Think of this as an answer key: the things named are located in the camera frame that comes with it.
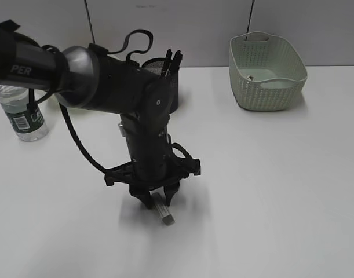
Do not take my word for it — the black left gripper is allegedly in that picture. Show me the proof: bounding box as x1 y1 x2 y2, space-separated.
104 143 200 209

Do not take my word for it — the grey eraser front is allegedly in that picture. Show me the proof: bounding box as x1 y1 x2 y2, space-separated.
151 192 174 226

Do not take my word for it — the black marker pen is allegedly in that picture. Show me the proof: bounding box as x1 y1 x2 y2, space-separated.
174 50 183 72
161 49 173 78
168 50 181 76

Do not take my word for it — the clear water bottle green label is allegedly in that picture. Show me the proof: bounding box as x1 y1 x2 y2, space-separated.
0 85 49 142

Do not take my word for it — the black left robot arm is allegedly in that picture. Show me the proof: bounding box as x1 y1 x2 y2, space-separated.
0 20 201 208

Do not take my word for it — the black mesh pen holder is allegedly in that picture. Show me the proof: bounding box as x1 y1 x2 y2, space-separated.
141 57 179 114

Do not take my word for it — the pale green woven basket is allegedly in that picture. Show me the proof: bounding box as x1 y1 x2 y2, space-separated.
229 31 308 112

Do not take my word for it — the black wall cable left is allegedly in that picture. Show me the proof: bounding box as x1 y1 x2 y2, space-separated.
84 0 98 44

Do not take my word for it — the black wall cable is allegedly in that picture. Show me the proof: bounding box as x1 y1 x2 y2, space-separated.
84 0 98 44
246 0 256 34

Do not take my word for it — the black wall cable right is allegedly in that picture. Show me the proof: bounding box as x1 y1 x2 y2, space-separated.
246 0 256 34

